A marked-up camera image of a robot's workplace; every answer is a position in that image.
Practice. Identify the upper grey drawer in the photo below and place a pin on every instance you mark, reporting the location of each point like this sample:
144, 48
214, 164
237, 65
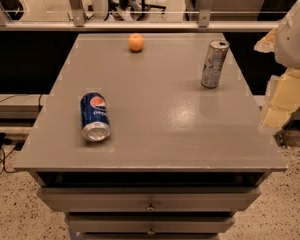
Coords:
149, 200

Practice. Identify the silver redbull can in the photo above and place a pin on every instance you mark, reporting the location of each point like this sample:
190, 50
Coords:
215, 57

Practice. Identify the lower grey drawer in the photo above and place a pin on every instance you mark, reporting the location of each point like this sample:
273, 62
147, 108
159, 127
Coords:
154, 224

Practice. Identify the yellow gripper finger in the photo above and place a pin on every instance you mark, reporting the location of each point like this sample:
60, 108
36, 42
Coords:
266, 43
282, 99

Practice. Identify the blue pepsi can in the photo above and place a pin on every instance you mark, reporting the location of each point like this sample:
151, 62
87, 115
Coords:
94, 117

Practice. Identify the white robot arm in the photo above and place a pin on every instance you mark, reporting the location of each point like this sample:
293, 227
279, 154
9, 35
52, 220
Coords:
287, 43

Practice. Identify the orange fruit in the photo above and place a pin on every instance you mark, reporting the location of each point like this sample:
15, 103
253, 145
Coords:
136, 42

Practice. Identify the metal guard rail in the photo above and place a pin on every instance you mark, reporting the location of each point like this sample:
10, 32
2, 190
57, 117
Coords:
65, 22

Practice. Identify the grey drawer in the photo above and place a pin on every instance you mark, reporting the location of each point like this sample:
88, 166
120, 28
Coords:
154, 224
149, 200

